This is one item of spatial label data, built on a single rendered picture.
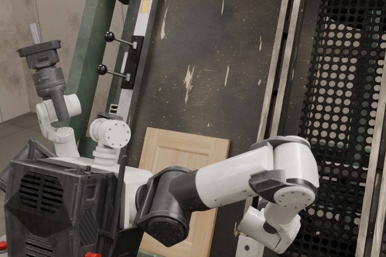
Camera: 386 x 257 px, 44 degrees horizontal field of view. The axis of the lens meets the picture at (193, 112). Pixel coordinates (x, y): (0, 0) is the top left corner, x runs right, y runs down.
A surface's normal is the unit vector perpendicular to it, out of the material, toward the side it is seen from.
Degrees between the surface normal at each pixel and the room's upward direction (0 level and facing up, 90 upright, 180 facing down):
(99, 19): 90
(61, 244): 82
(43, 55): 78
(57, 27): 90
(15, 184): 67
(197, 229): 60
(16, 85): 90
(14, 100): 90
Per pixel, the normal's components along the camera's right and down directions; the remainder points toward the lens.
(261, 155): -0.18, -0.66
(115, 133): 0.55, 0.07
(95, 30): 0.89, 0.12
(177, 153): -0.42, -0.19
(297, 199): -0.08, 0.75
